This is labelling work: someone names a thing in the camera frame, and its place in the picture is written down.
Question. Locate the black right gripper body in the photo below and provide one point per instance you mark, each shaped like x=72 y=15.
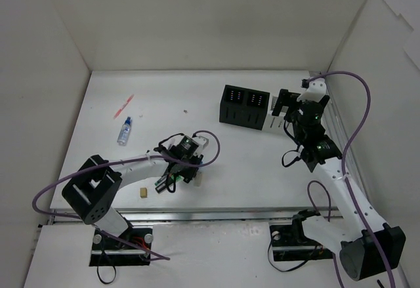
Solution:
x=283 y=101

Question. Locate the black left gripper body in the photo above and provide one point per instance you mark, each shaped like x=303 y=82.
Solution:
x=189 y=172

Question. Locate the green highlighter marker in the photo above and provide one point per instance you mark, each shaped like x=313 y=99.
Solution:
x=166 y=184

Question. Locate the small blue-capped spray bottle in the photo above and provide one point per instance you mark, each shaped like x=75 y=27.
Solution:
x=125 y=132

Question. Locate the red gel pen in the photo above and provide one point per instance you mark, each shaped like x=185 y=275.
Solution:
x=124 y=105

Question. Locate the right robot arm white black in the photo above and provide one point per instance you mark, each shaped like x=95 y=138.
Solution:
x=368 y=245

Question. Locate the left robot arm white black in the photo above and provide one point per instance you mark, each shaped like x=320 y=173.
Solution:
x=91 y=194

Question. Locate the white slotted organizer container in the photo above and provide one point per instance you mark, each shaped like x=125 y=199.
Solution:
x=274 y=124

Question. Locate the long beige eraser block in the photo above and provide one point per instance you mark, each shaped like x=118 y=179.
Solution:
x=198 y=179

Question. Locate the black slotted organizer container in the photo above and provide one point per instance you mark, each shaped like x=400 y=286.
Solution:
x=243 y=107

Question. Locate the small tan eraser block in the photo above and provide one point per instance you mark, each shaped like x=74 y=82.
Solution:
x=143 y=192

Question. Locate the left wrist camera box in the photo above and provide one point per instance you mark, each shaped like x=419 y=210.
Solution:
x=202 y=143

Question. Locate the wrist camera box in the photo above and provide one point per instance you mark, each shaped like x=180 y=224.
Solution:
x=315 y=90
x=202 y=143

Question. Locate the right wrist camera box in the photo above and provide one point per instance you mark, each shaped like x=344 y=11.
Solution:
x=315 y=90

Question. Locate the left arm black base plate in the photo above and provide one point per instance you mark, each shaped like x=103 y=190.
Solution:
x=106 y=251

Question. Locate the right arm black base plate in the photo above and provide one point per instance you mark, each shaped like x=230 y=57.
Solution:
x=285 y=248

